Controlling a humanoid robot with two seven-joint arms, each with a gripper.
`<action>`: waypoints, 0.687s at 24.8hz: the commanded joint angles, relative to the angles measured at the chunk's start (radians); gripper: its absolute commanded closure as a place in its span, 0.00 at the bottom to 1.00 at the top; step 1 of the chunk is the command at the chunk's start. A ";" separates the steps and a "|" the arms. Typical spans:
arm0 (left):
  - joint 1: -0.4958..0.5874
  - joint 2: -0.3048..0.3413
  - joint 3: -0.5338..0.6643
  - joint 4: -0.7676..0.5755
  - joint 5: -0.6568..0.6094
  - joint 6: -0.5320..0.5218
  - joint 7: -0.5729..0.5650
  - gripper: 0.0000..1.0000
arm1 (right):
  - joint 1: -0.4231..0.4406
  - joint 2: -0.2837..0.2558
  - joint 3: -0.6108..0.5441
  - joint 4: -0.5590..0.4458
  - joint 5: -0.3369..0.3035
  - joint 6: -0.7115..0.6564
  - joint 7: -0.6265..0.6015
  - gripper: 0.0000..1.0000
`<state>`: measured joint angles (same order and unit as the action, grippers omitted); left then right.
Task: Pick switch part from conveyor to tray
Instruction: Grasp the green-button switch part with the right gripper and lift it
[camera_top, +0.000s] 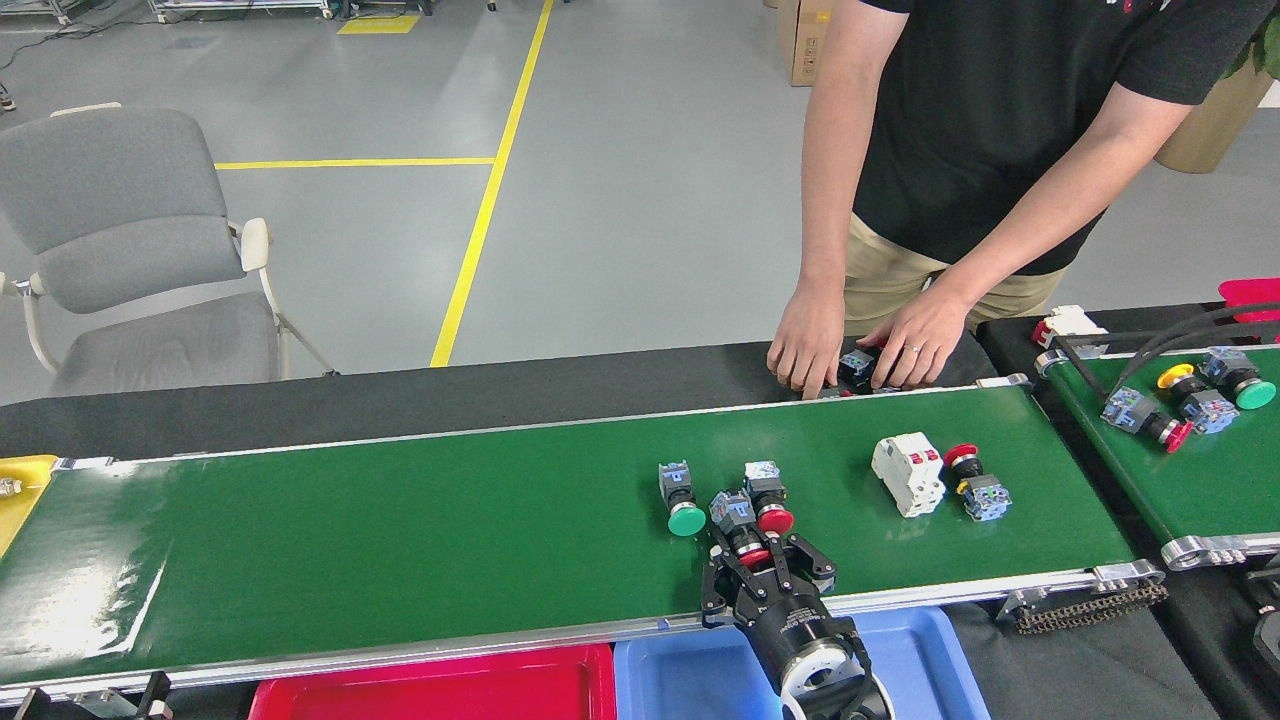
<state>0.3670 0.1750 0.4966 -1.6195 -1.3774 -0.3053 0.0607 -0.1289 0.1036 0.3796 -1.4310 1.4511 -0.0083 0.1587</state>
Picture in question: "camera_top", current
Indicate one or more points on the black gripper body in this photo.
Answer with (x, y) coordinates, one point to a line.
(790, 615)

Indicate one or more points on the person's left hand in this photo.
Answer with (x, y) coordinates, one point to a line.
(925, 335)

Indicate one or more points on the person's left forearm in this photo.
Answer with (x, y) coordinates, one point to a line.
(1050, 200)

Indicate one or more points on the person's right hand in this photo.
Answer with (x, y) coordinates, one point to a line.
(808, 340)

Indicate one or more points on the short green conveyor belt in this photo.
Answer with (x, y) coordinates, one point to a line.
(1200, 490)

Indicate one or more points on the white metal wheeled rack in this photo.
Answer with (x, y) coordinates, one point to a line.
(40, 5)
(240, 5)

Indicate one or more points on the red mushroom push button switch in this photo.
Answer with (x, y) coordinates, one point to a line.
(1127, 410)
(733, 508)
(985, 497)
(775, 520)

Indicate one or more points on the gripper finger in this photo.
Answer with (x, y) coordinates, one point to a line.
(810, 570)
(718, 595)

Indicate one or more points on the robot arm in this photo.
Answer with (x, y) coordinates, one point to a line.
(820, 680)

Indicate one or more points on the brown cardboard box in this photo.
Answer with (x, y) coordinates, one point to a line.
(800, 45)

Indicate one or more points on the yellow mushroom push button switch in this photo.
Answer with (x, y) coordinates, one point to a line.
(1210, 410)

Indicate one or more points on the person's right forearm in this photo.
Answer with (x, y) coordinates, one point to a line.
(825, 200)

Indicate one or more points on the long green conveyor belt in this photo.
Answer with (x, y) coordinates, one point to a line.
(400, 540)

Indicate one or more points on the green mushroom push button switch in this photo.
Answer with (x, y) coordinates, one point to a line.
(1255, 393)
(686, 520)
(857, 362)

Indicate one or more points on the yellow plastic bin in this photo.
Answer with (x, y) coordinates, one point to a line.
(15, 520)

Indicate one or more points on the grey padded armchair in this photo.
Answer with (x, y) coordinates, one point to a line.
(120, 200)

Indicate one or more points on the red parts tray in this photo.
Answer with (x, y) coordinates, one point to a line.
(1250, 300)

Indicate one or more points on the red plastic bin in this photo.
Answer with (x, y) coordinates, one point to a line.
(430, 690)

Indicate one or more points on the potted plant in brown pot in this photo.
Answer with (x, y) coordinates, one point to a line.
(1205, 135)

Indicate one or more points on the white circuit breaker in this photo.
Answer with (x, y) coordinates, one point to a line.
(1070, 325)
(908, 475)

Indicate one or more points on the blue plastic bin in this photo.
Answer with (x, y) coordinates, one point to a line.
(680, 680)

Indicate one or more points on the black triangular guide bracket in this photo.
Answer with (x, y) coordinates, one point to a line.
(1076, 366)

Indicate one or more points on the person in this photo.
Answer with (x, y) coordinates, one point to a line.
(1000, 120)

